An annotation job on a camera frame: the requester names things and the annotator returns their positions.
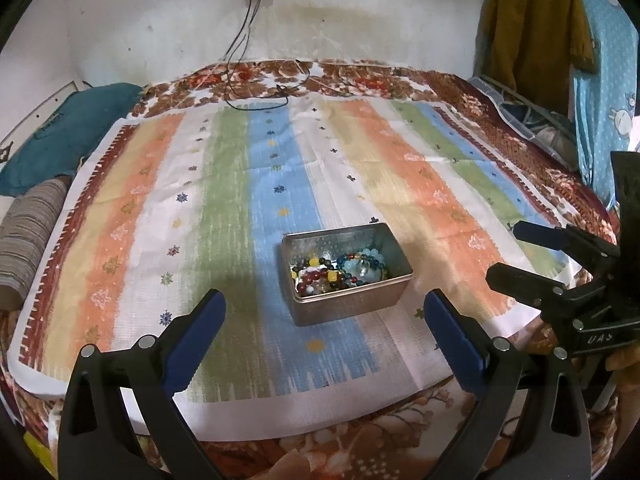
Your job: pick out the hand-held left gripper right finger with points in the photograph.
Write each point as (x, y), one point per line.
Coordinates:
(452, 330)

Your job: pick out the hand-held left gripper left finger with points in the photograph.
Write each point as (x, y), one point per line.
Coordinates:
(200, 330)

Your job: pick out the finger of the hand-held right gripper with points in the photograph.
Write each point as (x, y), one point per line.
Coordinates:
(560, 237)
(525, 285)

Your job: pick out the metal tin box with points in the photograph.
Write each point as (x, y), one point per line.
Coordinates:
(350, 305)

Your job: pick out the striped pastel cloth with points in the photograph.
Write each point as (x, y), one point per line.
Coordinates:
(225, 185)

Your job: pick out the blue printed cloth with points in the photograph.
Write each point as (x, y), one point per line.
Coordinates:
(605, 75)

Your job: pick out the striped brown bolster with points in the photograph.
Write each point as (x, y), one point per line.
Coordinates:
(30, 230)

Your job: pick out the mustard hanging garment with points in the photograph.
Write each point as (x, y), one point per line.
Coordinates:
(535, 20)

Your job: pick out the teal pillow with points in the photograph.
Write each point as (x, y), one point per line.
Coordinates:
(70, 130)

